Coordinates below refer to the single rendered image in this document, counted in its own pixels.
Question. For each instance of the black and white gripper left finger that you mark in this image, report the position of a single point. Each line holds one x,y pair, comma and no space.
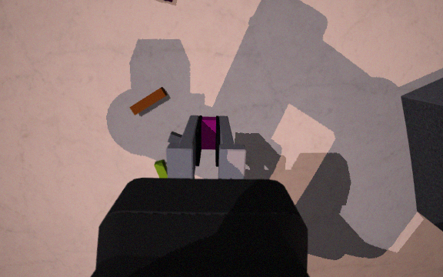
182,157

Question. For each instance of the lime green rod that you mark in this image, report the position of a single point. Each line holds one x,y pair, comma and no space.
161,168

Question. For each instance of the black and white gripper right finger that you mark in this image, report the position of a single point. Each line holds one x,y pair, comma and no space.
229,157

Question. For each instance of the orange rectangular bar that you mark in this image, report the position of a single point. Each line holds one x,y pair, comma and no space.
149,100

